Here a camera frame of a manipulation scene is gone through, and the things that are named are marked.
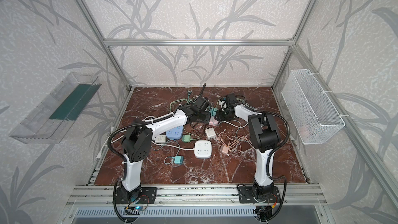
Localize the white power strip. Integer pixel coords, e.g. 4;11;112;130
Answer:
194;140;212;159

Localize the clear plastic wall bin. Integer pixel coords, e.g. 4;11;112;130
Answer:
9;72;102;144

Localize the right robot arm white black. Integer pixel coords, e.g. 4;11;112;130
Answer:
216;93;290;202

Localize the blue power strip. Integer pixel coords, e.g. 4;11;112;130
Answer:
166;125;184;140

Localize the pink power strip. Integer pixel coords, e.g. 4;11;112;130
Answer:
209;116;219;126

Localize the white power cord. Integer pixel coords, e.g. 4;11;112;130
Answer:
96;124;196;159

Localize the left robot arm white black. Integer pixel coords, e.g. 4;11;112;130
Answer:
107;84;210;203

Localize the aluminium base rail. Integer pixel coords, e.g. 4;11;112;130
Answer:
65;184;327;207

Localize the white wire mesh basket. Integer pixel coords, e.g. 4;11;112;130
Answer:
282;69;345;145

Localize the teal charger plug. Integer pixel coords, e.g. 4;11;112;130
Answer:
173;156;183;165

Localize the white charger plug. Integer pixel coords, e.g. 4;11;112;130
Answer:
205;128;217;140

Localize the green charger plug front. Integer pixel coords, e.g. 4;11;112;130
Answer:
182;134;191;143

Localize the green cable bundle left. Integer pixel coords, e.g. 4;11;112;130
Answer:
169;91;200;113

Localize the pink charger cable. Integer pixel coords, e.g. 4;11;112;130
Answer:
216;130;246;155

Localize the white charger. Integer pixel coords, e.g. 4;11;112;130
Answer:
154;135;166;144

